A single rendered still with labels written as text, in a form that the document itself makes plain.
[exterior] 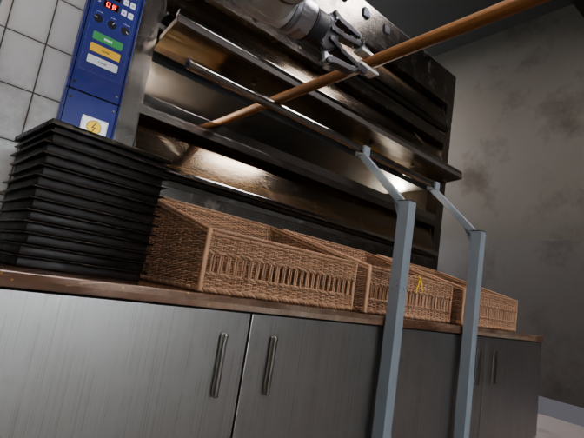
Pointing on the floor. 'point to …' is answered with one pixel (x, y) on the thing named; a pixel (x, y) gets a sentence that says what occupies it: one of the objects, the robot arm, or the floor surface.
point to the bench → (235, 366)
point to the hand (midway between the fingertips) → (366, 63)
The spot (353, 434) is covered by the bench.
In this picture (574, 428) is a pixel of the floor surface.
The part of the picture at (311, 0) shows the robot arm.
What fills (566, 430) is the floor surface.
